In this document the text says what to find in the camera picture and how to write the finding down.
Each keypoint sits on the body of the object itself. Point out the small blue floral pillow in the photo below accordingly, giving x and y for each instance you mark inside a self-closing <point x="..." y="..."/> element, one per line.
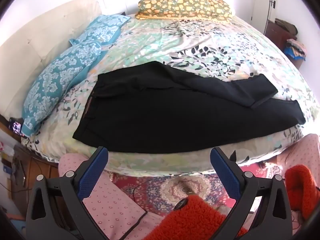
<point x="105" y="30"/>

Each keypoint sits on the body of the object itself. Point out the white door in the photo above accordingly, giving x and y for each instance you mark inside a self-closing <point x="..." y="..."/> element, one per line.
<point x="261" y="5"/>

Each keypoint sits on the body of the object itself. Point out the wooden nightstand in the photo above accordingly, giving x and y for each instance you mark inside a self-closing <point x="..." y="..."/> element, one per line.
<point x="35" y="165"/>

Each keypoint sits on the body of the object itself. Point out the floral leaf-print duvet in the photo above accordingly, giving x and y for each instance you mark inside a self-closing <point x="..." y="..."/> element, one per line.
<point x="212" y="42"/>

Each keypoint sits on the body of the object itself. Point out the yellow floral pillow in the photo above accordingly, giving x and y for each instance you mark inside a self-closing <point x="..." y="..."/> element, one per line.
<point x="185" y="3"/>

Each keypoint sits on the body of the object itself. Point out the olive folded cloth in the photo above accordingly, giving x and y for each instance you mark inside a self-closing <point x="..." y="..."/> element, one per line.
<point x="286" y="26"/>

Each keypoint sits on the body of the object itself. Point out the red fuzzy sleeve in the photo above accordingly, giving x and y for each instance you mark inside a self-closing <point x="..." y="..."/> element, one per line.
<point x="195" y="220"/>

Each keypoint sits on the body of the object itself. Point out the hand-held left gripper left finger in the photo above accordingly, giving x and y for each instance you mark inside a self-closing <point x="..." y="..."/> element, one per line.
<point x="92" y="175"/>

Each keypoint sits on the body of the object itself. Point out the colourful cloth pile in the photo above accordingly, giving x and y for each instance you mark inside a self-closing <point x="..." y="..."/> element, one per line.
<point x="296" y="48"/>

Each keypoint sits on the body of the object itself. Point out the red patterned rug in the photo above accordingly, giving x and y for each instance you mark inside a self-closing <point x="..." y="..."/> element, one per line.
<point x="160" y="187"/>

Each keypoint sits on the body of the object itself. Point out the black pants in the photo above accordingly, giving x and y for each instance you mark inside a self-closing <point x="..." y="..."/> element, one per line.
<point x="162" y="115"/>

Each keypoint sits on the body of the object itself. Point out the cream upholstered headboard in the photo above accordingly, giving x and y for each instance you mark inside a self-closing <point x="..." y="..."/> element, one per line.
<point x="37" y="35"/>

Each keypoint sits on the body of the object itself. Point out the dark wooden cabinet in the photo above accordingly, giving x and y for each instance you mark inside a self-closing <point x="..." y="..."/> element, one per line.
<point x="277" y="35"/>

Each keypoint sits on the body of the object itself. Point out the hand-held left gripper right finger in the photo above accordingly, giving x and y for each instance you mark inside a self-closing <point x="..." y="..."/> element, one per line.
<point x="225" y="175"/>

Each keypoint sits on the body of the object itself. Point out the black phone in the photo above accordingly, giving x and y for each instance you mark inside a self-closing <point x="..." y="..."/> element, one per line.
<point x="16" y="126"/>

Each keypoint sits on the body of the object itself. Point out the large blue floral pillow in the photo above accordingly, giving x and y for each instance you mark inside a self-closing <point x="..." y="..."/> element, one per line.
<point x="55" y="80"/>

